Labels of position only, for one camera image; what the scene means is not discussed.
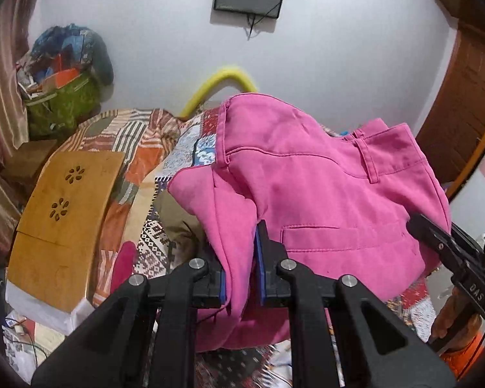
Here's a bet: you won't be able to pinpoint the wooden nightstand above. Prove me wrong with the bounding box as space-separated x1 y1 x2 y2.
0 139 57 187

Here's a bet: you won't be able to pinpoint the white pillow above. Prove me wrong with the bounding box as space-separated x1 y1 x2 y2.
4 281 95 336

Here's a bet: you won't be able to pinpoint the person's right hand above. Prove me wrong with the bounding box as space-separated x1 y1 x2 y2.
430 287 482 350

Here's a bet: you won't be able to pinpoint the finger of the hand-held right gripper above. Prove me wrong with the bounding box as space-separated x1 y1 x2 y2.
406 213 485 279

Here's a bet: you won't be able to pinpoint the khaki pants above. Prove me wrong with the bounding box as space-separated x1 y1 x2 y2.
157 194 211 259

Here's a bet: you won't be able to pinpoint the patchwork printed blanket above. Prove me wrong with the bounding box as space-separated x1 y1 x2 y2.
93 109 441 388

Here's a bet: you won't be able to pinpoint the black monitor cable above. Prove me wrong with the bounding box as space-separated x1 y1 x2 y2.
246 13 264 40

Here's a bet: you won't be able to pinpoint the orange plastic object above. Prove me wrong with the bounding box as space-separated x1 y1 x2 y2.
442 343 485 388

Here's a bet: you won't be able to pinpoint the magenta cloth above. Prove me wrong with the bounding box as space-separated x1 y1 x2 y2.
113 240 139 292

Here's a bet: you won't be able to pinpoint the pink pants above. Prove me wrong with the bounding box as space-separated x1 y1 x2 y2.
167 93 452 352

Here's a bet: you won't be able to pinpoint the pile of mixed clothes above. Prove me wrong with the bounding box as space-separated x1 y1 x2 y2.
16 24 114 98

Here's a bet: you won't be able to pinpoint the striped brown curtain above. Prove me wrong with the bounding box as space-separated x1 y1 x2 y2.
0 0 47 251

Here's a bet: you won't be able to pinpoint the yellow curved hoop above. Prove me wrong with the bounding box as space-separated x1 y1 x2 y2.
180 64 259 120

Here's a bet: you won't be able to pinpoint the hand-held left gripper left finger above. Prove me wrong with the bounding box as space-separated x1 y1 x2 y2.
31 256 227 388

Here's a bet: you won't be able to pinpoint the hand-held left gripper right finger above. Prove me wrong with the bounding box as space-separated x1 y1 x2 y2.
255 219 457 388

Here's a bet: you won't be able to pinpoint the striped orange quilt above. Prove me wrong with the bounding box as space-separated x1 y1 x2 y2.
65 107 187 308

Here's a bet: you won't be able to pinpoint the brown wooden door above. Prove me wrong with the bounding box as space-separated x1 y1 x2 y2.
414 24 485 187

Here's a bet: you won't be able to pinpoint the wooden lap desk board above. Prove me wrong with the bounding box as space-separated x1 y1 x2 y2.
6 151 126 314

